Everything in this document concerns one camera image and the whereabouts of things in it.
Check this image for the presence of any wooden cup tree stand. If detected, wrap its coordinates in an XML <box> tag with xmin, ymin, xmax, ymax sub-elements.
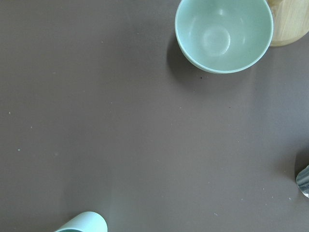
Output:
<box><xmin>267</xmin><ymin>0</ymin><xmax>309</xmax><ymax>47</ymax></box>

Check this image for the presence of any steel ice scoop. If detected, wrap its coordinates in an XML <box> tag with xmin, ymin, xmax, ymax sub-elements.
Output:
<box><xmin>296</xmin><ymin>166</ymin><xmax>309</xmax><ymax>198</ymax></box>

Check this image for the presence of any green cup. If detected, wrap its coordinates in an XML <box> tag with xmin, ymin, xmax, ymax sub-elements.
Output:
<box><xmin>56</xmin><ymin>211</ymin><xmax>108</xmax><ymax>232</ymax></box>

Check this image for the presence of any green bowl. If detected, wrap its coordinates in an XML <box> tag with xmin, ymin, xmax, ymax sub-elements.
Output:
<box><xmin>174</xmin><ymin>0</ymin><xmax>274</xmax><ymax>74</ymax></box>

